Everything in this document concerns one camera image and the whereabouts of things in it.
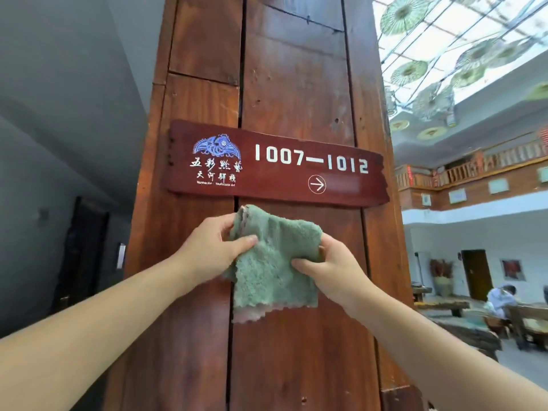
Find person's right hand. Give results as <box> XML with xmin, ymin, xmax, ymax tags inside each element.
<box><xmin>291</xmin><ymin>233</ymin><xmax>378</xmax><ymax>318</ymax></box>

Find person's left hand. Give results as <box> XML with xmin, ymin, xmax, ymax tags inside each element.
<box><xmin>173</xmin><ymin>213</ymin><xmax>258</xmax><ymax>292</ymax></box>

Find green fluffy cleaning cloth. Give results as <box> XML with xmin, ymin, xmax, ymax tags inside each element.
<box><xmin>222</xmin><ymin>204</ymin><xmax>324</xmax><ymax>324</ymax></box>

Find person's left forearm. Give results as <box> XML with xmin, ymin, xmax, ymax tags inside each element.
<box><xmin>0</xmin><ymin>251</ymin><xmax>194</xmax><ymax>411</ymax></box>

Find person's right forearm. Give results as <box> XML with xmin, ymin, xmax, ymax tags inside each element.
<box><xmin>342</xmin><ymin>287</ymin><xmax>548</xmax><ymax>411</ymax></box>

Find dark red wooden direction sign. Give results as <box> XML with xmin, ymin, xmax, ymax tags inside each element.
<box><xmin>165</xmin><ymin>119</ymin><xmax>390</xmax><ymax>208</ymax></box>

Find vase with dried flowers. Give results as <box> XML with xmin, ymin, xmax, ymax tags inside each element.
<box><xmin>429</xmin><ymin>258</ymin><xmax>455</xmax><ymax>297</ymax></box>

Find rustic wooden bench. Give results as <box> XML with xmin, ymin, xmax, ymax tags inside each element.
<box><xmin>413</xmin><ymin>299</ymin><xmax>472</xmax><ymax>318</ymax></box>

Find dark doorway door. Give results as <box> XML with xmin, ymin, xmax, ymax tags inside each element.
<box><xmin>51</xmin><ymin>196</ymin><xmax>110</xmax><ymax>315</ymax></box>

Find brown wooden door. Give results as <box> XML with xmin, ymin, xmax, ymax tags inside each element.
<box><xmin>461</xmin><ymin>249</ymin><xmax>494</xmax><ymax>301</ymax></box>

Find rustic wooden slab table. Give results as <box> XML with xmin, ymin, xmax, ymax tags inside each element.
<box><xmin>427</xmin><ymin>316</ymin><xmax>504</xmax><ymax>362</ymax></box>

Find brown wooden plank pillar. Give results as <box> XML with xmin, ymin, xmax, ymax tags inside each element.
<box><xmin>102</xmin><ymin>0</ymin><xmax>425</xmax><ymax>411</ymax></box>

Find wooden balcony railing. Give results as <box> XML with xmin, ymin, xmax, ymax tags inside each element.
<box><xmin>395</xmin><ymin>137</ymin><xmax>548</xmax><ymax>191</ymax></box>

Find wooden chair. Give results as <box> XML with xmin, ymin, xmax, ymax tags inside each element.
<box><xmin>504</xmin><ymin>303</ymin><xmax>548</xmax><ymax>352</ymax></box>

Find hanging green paper umbrellas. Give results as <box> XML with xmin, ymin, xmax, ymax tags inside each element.
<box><xmin>379</xmin><ymin>0</ymin><xmax>548</xmax><ymax>142</ymax></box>

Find red framed wall picture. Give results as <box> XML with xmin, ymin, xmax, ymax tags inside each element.
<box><xmin>500</xmin><ymin>259</ymin><xmax>525</xmax><ymax>282</ymax></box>

